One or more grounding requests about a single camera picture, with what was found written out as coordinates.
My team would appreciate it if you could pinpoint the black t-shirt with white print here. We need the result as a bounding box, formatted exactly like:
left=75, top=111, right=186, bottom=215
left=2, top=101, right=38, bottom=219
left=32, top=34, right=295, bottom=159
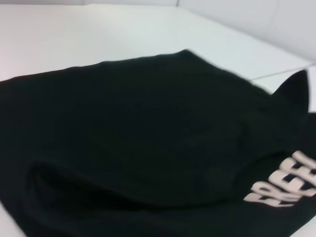
left=0, top=48, right=316, bottom=237

